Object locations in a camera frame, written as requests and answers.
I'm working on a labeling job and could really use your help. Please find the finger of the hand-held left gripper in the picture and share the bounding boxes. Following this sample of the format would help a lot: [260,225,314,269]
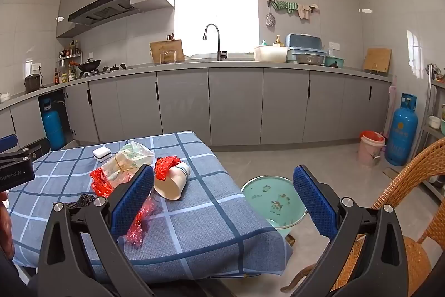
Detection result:
[16,138,51,163]
[0,134,19,153]

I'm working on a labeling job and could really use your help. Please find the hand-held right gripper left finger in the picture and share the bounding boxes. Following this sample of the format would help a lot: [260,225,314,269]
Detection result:
[36,165,155,297]

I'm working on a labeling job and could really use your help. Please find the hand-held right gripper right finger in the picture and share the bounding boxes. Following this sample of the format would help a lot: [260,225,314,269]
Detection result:
[293,165,409,297]

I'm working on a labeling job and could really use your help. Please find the person's left hand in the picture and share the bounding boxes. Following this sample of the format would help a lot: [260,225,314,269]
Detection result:
[0,191,15,259]

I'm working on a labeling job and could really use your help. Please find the red transparent plastic wrapper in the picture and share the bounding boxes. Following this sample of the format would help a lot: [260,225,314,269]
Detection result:
[127,193,159,246]

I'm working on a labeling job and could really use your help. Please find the small blue gas cylinder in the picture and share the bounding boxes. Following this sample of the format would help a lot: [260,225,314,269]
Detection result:
[39,97,66,151]

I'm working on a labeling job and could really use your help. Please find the crumpled red plastic wrapper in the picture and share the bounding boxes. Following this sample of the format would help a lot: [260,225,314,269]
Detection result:
[154,155,182,182]
[90,168,117,198]

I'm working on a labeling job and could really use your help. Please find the white paper cup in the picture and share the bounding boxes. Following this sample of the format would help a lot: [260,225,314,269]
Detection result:
[154,161,192,202]

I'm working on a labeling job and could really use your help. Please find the clear plastic bag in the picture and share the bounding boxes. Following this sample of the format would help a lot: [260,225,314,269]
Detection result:
[104,141,155,184]

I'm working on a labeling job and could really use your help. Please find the white and black sponge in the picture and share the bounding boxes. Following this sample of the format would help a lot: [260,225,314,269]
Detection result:
[92,146,112,162]

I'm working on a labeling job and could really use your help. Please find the blue plaid tablecloth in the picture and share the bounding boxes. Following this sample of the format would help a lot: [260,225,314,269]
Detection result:
[7,132,294,284]

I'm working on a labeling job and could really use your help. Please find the dark rice cooker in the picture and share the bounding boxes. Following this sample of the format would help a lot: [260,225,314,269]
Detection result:
[24,73,41,92]

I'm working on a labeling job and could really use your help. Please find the pink bucket with red bag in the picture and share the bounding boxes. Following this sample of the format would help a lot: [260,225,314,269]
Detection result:
[358,131,386,167]

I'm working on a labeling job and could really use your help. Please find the black wok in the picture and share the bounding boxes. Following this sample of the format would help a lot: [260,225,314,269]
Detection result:
[70,58,102,73]

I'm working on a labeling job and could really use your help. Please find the spice rack with bottles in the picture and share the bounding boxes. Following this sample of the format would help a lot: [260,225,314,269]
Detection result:
[57,40,82,66]

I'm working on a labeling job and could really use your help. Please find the large blue gas cylinder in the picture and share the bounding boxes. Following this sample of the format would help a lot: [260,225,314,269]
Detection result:
[385,93,419,166]

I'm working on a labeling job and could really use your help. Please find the gas stove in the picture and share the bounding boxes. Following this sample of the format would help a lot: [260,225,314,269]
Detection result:
[78,64,127,78]

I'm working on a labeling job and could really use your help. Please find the wicker chair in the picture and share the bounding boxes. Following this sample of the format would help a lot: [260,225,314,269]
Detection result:
[280,137,445,294]

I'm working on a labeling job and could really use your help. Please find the grey kitchen counter cabinets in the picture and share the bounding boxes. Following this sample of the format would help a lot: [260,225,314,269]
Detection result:
[0,57,393,158]

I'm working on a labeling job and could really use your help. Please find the metal shelf rack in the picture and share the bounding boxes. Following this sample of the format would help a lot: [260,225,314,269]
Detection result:
[414,64,445,200]

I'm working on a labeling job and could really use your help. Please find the green plastic basket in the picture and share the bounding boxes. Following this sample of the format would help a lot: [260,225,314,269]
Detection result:
[324,55,346,68]

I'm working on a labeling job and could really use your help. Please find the white plastic container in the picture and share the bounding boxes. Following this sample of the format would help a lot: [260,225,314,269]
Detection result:
[253,46,288,63]

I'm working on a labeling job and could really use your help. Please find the cardboard box on counter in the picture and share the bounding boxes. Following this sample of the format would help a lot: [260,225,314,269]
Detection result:
[150,39,185,64]

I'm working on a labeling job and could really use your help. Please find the black range hood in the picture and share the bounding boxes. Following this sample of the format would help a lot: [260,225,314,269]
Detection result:
[68,0,134,27]

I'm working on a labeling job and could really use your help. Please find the plain bamboo cutting board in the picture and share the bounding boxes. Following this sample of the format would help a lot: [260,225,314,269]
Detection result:
[363,47,392,73]

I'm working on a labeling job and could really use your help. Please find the blue dish rack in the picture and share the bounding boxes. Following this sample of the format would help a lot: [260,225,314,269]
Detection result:
[285,33,328,65]

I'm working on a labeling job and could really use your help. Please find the kitchen faucet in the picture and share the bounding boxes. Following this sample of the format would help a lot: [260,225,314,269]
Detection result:
[202,24,228,62]

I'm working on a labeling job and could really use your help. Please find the pink rubber gloves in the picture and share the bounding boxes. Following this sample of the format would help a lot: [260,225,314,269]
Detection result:
[298,3,318,20]

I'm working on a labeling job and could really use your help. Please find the green striped cloth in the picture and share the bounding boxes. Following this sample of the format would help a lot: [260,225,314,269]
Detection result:
[270,0,299,14]

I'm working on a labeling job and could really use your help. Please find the window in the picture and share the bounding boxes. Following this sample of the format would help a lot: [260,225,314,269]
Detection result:
[174,0,259,58]

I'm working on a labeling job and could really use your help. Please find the pink mop handle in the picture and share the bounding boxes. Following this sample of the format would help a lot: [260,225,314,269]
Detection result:
[384,74,397,134]

